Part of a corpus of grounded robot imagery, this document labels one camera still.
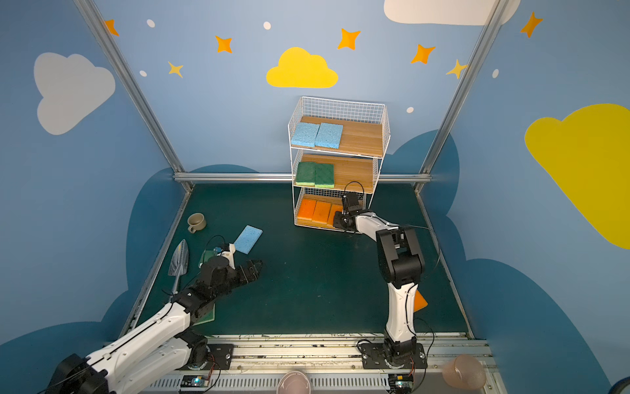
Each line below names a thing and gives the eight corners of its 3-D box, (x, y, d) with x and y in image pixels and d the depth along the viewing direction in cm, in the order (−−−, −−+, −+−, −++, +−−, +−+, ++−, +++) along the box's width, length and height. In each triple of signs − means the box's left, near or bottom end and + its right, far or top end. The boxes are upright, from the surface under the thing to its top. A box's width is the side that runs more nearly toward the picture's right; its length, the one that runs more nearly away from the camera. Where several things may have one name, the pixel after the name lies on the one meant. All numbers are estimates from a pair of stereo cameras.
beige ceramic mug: (191, 234, 105) (187, 228, 101) (191, 220, 109) (187, 214, 106) (207, 230, 106) (203, 224, 103) (206, 216, 111) (202, 210, 107)
